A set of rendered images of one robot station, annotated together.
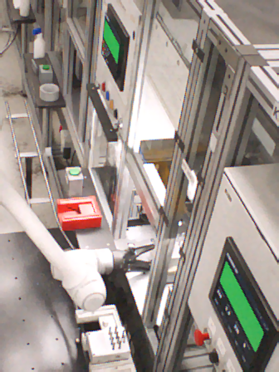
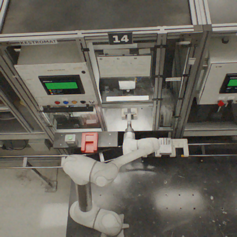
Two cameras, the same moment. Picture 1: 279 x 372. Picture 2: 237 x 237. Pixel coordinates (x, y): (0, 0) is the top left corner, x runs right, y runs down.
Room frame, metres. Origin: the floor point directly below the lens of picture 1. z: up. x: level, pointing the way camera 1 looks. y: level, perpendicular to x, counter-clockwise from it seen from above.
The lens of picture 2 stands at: (1.02, 0.93, 3.12)
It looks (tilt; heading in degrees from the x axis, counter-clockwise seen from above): 61 degrees down; 302
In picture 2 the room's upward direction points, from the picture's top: 10 degrees counter-clockwise
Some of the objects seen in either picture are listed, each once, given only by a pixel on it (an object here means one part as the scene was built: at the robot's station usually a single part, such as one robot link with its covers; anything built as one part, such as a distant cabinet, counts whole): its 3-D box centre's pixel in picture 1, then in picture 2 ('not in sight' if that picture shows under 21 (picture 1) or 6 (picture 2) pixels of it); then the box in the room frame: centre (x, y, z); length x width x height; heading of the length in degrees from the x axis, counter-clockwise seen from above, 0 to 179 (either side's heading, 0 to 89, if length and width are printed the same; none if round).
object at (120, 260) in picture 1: (123, 258); (129, 128); (1.49, 0.02, 1.00); 0.09 x 0.07 x 0.08; 112
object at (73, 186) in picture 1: (75, 183); (71, 139); (1.90, 0.27, 0.97); 0.08 x 0.08 x 0.12; 22
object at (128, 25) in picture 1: (146, 50); (61, 72); (1.92, 0.06, 1.60); 0.42 x 0.29 x 0.46; 22
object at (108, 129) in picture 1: (102, 109); (68, 108); (1.87, 0.19, 1.37); 0.36 x 0.04 x 0.04; 22
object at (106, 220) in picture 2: not in sight; (109, 222); (1.37, 0.72, 0.85); 0.18 x 0.16 x 0.22; 3
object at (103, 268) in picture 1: (103, 261); (129, 136); (1.46, 0.09, 1.00); 0.09 x 0.06 x 0.09; 22
